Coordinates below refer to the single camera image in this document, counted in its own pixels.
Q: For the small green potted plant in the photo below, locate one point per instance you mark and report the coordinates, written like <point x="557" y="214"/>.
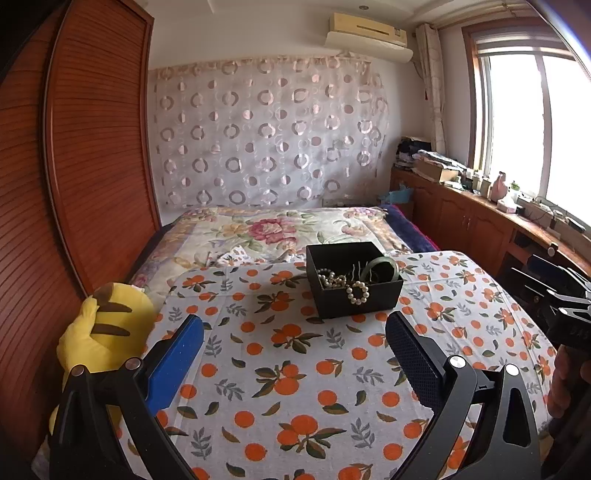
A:
<point x="514" y="186"/>

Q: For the wooden slatted wardrobe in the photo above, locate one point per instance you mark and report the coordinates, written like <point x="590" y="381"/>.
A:
<point x="92" y="138"/>

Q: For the patterned window curtain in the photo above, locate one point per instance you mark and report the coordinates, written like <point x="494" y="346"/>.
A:
<point x="431" y="83"/>

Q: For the orange print bed cloth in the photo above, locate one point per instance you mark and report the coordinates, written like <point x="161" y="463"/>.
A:
<point x="300" y="369"/>

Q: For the wooden framed window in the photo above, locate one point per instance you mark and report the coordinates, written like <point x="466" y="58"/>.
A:
<point x="521" y="106"/>

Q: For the green jade bangle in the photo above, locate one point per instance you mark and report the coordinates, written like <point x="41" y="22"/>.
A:
<point x="381" y="270"/>

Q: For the black square box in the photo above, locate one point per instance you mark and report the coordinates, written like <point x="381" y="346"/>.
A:
<point x="360" y="304"/>

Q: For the person's right hand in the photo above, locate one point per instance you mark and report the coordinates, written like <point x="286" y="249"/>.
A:
<point x="570" y="383"/>

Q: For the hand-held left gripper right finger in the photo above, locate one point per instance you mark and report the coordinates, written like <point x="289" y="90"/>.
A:
<point x="413" y="360"/>

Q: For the yellow plush toy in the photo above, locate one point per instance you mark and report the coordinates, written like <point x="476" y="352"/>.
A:
<point x="106" y="332"/>

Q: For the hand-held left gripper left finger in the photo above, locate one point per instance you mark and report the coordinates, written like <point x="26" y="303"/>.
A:
<point x="178" y="360"/>

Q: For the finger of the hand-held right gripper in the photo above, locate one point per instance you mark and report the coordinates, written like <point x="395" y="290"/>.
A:
<point x="531" y="284"/>
<point x="549" y="267"/>

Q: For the pink bottle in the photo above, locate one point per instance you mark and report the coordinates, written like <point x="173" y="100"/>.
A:
<point x="498" y="187"/>

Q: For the tissue box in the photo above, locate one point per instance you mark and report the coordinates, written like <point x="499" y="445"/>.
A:
<point x="508" y="205"/>

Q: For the pile of clothes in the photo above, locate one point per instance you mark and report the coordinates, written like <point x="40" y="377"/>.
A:
<point x="415" y="150"/>

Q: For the wavy metal hairpin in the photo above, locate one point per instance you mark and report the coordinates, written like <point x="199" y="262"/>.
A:
<point x="355" y="270"/>
<point x="362" y="267"/>

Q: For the floral quilt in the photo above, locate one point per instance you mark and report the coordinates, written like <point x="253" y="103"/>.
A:
<point x="258" y="230"/>

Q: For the teal bag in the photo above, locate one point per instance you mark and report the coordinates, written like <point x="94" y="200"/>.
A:
<point x="395" y="194"/>

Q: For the wooden side cabinet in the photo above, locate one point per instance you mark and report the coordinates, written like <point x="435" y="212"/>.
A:
<point x="461" y="217"/>

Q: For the dark purple blanket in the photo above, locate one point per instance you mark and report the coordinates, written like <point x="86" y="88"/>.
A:
<point x="406" y="226"/>

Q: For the sheer circle pattern curtain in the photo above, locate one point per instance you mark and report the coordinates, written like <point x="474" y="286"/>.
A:
<point x="268" y="129"/>

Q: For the wall air conditioner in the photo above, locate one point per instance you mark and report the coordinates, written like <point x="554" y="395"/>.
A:
<point x="369" y="37"/>

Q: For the white power strip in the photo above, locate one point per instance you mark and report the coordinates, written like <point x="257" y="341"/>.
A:
<point x="538" y="213"/>

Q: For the cardboard box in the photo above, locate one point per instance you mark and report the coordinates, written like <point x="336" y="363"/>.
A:
<point x="436" y="170"/>

